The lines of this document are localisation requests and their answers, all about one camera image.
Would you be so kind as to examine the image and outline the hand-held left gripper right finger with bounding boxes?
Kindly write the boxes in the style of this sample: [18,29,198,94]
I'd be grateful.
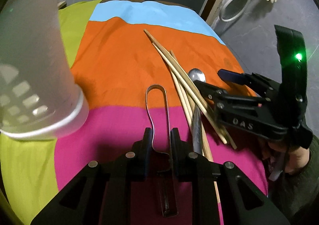
[171,128,291,225]

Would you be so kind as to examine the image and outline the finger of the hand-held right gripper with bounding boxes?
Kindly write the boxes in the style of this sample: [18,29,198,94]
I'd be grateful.
[193,80,228,107]
[218,69,275,96]

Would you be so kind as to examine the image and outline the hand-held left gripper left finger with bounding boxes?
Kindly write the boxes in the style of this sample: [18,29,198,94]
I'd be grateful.
[30,128,154,225]

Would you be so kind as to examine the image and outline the metal spoon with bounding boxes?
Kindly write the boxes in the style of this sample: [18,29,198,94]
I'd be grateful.
[188,68,207,156]

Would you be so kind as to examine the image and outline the metal tongs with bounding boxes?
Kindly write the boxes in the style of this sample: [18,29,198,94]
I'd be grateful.
[145,84,179,217]

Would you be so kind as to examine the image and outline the white plastic utensil holder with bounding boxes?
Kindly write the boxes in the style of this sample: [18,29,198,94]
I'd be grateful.
[0,0,90,139]

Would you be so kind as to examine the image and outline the person's right forearm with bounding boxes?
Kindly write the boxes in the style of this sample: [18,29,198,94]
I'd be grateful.
[270,133,319,225]

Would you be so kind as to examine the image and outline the person's right hand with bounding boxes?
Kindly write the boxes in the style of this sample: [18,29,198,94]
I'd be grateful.
[268,139,311,175]

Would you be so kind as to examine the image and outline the colourful striped tablecloth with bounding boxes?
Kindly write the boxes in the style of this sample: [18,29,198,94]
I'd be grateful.
[0,0,270,225]

